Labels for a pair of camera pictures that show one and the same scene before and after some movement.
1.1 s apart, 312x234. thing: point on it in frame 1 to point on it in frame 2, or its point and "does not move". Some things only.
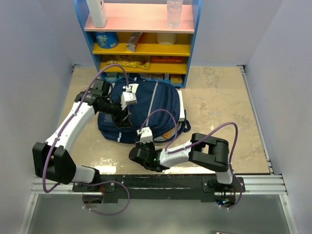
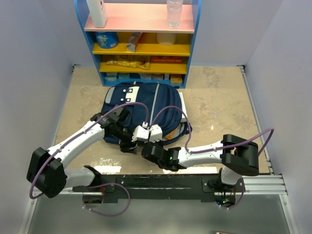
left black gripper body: (114, 109) to (125, 135)
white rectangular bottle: (98, 10) does not move
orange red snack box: (166, 58) does not move
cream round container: (166, 38) does not move
